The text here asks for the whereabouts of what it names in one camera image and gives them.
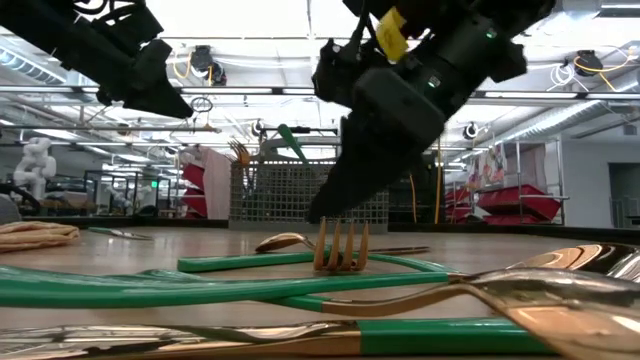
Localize orange hanging cable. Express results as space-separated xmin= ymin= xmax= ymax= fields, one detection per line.
xmin=407 ymin=169 xmax=419 ymax=225

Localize red bins on shelf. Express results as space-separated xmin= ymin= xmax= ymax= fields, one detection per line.
xmin=444 ymin=183 xmax=571 ymax=227

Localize grey rounded object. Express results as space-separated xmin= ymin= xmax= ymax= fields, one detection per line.
xmin=0 ymin=193 xmax=22 ymax=226

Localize beige folded cloth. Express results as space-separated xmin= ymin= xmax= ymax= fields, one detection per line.
xmin=0 ymin=221 xmax=82 ymax=254

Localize colourful poster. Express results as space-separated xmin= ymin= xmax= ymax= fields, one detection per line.
xmin=479 ymin=144 xmax=507 ymax=186

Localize gold fork green handle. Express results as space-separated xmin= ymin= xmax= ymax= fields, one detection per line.
xmin=228 ymin=139 xmax=252 ymax=169
xmin=312 ymin=216 xmax=372 ymax=274

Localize white robot figure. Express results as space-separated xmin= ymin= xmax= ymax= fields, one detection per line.
xmin=12 ymin=136 xmax=59 ymax=202

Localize black table frame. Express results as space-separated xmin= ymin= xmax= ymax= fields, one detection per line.
xmin=22 ymin=214 xmax=640 ymax=246

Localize gold knife green handle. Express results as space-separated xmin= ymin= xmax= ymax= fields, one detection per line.
xmin=177 ymin=244 xmax=432 ymax=274
xmin=277 ymin=123 xmax=309 ymax=164
xmin=0 ymin=316 xmax=554 ymax=360

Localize yellow hanging cable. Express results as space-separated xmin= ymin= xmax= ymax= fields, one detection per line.
xmin=433 ymin=137 xmax=445 ymax=225

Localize yellow tape tag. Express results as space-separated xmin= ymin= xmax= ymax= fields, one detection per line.
xmin=375 ymin=5 xmax=409 ymax=64

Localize pale pink board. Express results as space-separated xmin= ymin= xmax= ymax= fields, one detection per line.
xmin=198 ymin=146 xmax=232 ymax=221

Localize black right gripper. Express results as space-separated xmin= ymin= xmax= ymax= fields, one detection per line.
xmin=305 ymin=44 xmax=466 ymax=224

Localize grey mesh cutlery basket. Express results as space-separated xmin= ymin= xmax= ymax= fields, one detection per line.
xmin=228 ymin=134 xmax=391 ymax=235

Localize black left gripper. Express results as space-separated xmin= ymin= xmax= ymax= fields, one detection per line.
xmin=49 ymin=29 xmax=194 ymax=120

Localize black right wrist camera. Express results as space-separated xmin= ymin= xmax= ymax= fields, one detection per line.
xmin=312 ymin=38 xmax=371 ymax=109

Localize red stacked bins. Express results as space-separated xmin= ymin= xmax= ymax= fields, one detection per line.
xmin=180 ymin=162 xmax=209 ymax=219

